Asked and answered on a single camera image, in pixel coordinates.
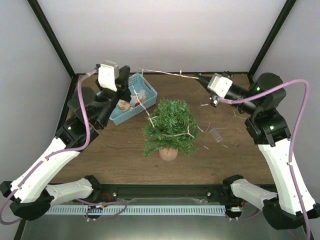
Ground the clear led light string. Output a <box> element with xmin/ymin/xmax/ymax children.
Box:
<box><xmin>129</xmin><ymin>68</ymin><xmax>246</xmax><ymax>151</ymax></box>

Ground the small green christmas tree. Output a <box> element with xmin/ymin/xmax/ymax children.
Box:
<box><xmin>143</xmin><ymin>99</ymin><xmax>201</xmax><ymax>158</ymax></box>

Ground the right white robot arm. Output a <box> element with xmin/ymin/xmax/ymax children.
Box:
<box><xmin>196</xmin><ymin>72</ymin><xmax>320</xmax><ymax>230</ymax></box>

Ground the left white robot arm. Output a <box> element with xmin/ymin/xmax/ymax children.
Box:
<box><xmin>0</xmin><ymin>63</ymin><xmax>131</xmax><ymax>221</ymax></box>

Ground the gingerbread figure ornament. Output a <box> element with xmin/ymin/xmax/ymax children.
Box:
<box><xmin>117</xmin><ymin>99</ymin><xmax>133</xmax><ymax>112</ymax></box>

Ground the blue plastic basket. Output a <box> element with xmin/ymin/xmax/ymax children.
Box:
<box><xmin>109</xmin><ymin>73</ymin><xmax>158</xmax><ymax>126</ymax></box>

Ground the clear battery box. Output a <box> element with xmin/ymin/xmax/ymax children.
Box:
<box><xmin>209</xmin><ymin>128</ymin><xmax>223</xmax><ymax>143</ymax></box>

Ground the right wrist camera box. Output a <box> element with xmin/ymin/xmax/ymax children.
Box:
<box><xmin>207</xmin><ymin>73</ymin><xmax>233</xmax><ymax>98</ymax></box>

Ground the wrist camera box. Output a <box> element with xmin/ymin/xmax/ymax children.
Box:
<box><xmin>207</xmin><ymin>73</ymin><xmax>233</xmax><ymax>98</ymax></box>
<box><xmin>96</xmin><ymin>61</ymin><xmax>120</xmax><ymax>92</ymax></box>

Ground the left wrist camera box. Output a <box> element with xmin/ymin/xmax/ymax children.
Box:
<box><xmin>96</xmin><ymin>61</ymin><xmax>120</xmax><ymax>92</ymax></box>

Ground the black frame post left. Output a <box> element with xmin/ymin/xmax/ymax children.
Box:
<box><xmin>27</xmin><ymin>0</ymin><xmax>76</xmax><ymax>79</ymax></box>

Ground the black frame post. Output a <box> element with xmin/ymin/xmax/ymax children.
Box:
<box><xmin>248</xmin><ymin>0</ymin><xmax>297</xmax><ymax>77</ymax></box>
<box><xmin>27</xmin><ymin>0</ymin><xmax>76</xmax><ymax>79</ymax></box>

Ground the black frame post right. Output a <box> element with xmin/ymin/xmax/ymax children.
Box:
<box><xmin>248</xmin><ymin>0</ymin><xmax>297</xmax><ymax>77</ymax></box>

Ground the black aluminium front rail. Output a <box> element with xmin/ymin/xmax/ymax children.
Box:
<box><xmin>32</xmin><ymin>183</ymin><xmax>276</xmax><ymax>201</ymax></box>

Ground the light blue cable duct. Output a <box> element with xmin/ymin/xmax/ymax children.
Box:
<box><xmin>46</xmin><ymin>205</ymin><xmax>226</xmax><ymax>217</ymax></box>

